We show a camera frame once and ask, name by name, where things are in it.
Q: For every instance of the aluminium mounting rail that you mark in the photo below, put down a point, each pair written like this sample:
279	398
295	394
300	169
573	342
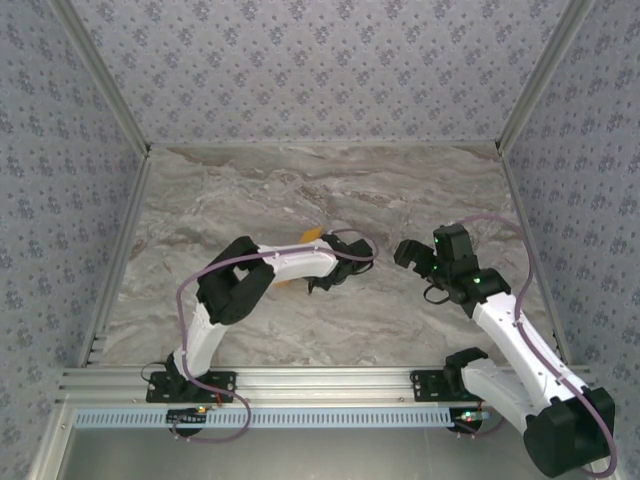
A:
320	385

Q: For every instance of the aluminium table side rail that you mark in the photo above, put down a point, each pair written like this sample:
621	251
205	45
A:
121	250
533	250

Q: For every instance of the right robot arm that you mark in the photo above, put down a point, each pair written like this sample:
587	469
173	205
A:
500	330

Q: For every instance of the grey metal panel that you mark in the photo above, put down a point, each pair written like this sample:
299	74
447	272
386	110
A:
320	455

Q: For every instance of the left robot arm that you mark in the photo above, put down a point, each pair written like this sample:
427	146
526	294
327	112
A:
205	340

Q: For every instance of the small black controller board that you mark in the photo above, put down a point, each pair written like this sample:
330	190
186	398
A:
465	425
182	416

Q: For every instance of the orange square paper sheet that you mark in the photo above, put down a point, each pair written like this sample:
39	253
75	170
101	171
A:
311	234

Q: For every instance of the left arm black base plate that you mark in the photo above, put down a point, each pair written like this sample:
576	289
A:
225	395

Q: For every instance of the aluminium frame leg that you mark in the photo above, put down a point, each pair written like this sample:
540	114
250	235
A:
55	450

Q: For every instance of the aluminium frame post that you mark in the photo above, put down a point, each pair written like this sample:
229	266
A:
543	75
102	75

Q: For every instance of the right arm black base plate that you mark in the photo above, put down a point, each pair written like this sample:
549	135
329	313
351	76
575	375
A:
425	387

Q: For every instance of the aluminium table end rail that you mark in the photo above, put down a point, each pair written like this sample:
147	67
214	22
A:
325	144

